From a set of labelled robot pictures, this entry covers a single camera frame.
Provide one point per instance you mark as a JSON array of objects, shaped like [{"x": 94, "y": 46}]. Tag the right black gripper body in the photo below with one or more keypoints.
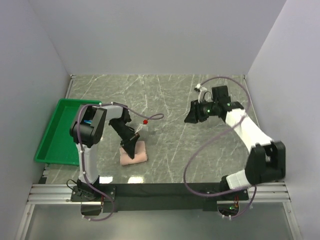
[{"x": 204, "y": 110}]

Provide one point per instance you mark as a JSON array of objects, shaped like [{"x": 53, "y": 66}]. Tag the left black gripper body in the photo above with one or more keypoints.
[{"x": 128, "y": 136}]

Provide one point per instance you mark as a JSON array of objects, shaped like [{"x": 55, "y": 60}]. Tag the pink towel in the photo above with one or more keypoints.
[{"x": 140, "y": 155}]

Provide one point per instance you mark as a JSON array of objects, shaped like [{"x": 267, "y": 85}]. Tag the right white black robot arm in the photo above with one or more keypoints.
[{"x": 267, "y": 158}]

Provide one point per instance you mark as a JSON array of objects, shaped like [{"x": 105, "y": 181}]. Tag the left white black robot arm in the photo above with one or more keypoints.
[{"x": 87, "y": 129}]

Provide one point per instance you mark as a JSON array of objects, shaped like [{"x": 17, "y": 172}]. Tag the green plastic tray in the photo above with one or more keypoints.
[{"x": 57, "y": 146}]

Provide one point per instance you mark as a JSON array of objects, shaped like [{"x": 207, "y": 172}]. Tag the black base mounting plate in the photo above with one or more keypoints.
[{"x": 147, "y": 197}]

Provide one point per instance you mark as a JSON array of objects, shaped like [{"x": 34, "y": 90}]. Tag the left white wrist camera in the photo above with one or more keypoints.
[{"x": 142, "y": 126}]

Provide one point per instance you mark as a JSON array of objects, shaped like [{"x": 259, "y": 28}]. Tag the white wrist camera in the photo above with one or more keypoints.
[
  {"x": 201, "y": 90},
  {"x": 142, "y": 126}
]

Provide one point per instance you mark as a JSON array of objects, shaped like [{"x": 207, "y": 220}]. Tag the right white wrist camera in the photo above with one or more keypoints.
[{"x": 201, "y": 90}]

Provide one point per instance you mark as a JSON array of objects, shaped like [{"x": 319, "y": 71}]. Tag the aluminium rail frame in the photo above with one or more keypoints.
[{"x": 50, "y": 215}]

